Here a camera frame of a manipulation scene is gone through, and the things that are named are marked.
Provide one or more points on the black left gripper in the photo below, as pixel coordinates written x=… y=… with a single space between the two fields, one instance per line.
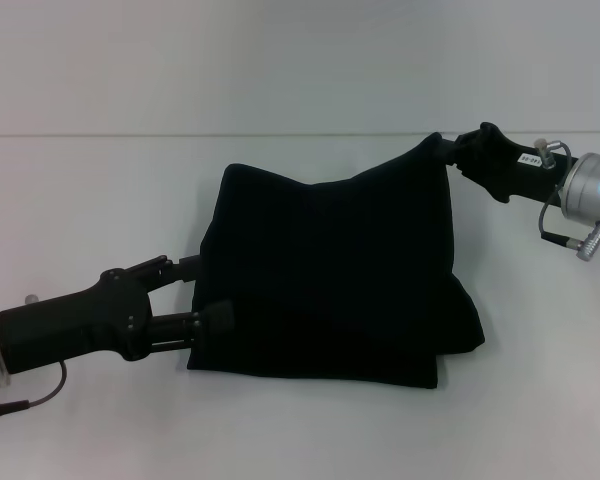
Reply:
x=70 y=320

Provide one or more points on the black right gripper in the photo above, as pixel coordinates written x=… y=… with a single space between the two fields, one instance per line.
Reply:
x=510 y=165

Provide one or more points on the black t-shirt with FREE print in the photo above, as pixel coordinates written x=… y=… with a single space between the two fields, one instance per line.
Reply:
x=330 y=265

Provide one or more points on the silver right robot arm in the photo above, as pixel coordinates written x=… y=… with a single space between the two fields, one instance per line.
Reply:
x=595 y=185

